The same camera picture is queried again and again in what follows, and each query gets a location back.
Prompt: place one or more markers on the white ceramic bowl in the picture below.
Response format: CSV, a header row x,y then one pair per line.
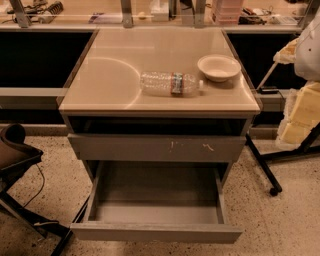
x,y
219,68

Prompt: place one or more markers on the pink stacked trays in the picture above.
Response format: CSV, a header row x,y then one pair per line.
x,y
226,12

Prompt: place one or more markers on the clear plastic water bottle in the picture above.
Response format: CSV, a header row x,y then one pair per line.
x,y
170,84

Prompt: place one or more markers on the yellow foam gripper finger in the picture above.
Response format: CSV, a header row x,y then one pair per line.
x,y
301,115
287,54

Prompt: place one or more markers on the open grey middle drawer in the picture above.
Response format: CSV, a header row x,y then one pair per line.
x,y
156,201

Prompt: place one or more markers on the white rod with base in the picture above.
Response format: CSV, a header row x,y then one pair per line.
x,y
265,78

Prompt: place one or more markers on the closed grey top drawer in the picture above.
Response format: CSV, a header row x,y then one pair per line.
x,y
156,148

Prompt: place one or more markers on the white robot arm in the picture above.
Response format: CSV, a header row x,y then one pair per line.
x,y
307,63

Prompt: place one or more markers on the black stand frame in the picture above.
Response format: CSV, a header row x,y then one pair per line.
x,y
305,149

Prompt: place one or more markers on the white box on shelf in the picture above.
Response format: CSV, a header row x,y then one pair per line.
x,y
159,11

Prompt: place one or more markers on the grey drawer cabinet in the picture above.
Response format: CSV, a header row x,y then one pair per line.
x,y
158,116

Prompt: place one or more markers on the black coil spring object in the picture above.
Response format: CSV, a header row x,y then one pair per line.
x,y
50,13

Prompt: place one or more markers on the dark brown chair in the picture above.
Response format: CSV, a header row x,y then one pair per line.
x,y
16,157

